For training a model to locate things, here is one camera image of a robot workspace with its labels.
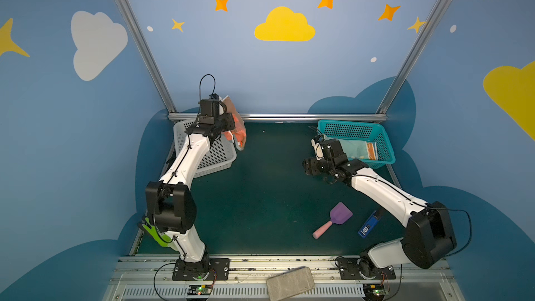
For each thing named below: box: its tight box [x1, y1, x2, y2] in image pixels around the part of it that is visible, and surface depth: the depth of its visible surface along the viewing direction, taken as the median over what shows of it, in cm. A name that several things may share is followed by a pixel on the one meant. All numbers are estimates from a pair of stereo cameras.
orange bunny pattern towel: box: [366, 142, 377, 161], surface depth 106 cm
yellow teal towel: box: [338, 139, 369, 159], surface depth 106 cm
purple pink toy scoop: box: [312, 202, 354, 240], surface depth 89 cm
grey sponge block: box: [266, 266, 316, 301], surface depth 70 cm
